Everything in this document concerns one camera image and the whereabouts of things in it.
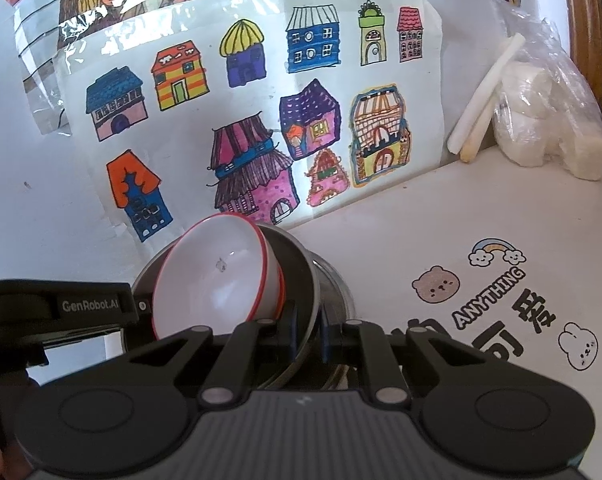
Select clear striped plastic sheet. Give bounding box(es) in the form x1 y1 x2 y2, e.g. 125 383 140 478
12 0 106 137

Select white stick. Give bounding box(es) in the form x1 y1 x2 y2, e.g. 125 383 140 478
447 34 526 154

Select steel bowl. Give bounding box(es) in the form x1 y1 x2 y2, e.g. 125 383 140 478
131 222 323 391

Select colourful houses drawing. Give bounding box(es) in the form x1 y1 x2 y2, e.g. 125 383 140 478
56 0 445 247

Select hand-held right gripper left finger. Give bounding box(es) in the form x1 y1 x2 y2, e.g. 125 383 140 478
125 305 299 407

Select cream stick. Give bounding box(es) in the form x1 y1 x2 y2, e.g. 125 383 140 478
460 104 494 162

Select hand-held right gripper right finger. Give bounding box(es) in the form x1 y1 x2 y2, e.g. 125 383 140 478
321 309 488 407

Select large steel plate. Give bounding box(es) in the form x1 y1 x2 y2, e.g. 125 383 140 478
311 252 357 323

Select white printed tablecloth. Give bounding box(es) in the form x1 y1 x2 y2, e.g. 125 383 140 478
281 147 602 397

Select white red-rimmed bowl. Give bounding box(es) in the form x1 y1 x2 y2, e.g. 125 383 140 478
152 213 283 344
241 217 287 322

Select clear plastic bag white lumps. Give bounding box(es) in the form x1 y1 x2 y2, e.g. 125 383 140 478
490 16 602 182

